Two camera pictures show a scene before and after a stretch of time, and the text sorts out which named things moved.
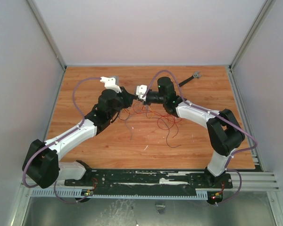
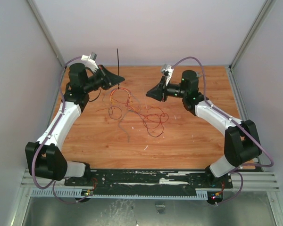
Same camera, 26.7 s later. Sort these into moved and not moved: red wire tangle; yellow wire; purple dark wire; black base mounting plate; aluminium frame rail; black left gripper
Moved: purple dark wire; red wire tangle; black left gripper; yellow wire
Not moved: black base mounting plate; aluminium frame rail
